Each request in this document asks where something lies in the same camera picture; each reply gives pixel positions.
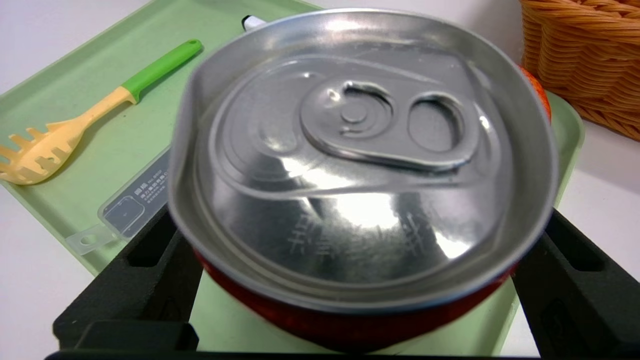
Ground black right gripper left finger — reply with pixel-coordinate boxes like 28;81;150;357
52;202;203;351

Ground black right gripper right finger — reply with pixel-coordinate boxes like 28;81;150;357
510;209;640;357

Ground clear plastic pencil lead case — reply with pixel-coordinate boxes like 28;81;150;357
65;150;173;256

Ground red apple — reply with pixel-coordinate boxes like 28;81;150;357
517;65;552;123

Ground green yellow pasta spoon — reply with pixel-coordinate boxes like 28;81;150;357
0;39;204;186

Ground red soda can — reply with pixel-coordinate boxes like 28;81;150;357
167;8;559;353

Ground orange wicker basket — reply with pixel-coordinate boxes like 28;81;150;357
519;0;640;142

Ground light green plastic tray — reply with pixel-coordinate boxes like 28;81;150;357
0;0;586;357

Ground white marker pen black caps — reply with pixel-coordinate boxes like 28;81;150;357
241;15;268;33

